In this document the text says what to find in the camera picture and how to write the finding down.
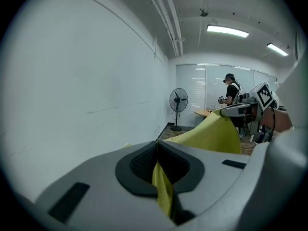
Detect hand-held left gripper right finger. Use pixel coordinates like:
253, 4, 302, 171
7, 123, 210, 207
157, 140, 253, 226

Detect yellow cloth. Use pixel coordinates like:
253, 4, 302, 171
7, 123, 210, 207
120, 108, 243, 221

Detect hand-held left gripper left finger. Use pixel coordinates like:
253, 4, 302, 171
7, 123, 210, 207
35, 140, 179, 231

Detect window with white blinds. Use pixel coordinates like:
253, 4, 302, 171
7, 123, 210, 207
175, 63, 278, 128

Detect round wooden table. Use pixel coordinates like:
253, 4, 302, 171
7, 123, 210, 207
194, 109, 215, 117

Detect black standing floor fan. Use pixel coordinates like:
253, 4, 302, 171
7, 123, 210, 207
169, 88, 189, 132

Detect person's right forearm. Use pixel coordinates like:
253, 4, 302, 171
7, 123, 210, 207
261, 108, 293, 134

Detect long ceiling light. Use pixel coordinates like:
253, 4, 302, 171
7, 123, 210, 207
266, 42, 289, 57
206, 24, 250, 39

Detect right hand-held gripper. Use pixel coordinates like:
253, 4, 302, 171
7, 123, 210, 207
220, 82, 277, 144

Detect white ceiling pipes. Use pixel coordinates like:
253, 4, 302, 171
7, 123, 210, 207
141, 0, 186, 58

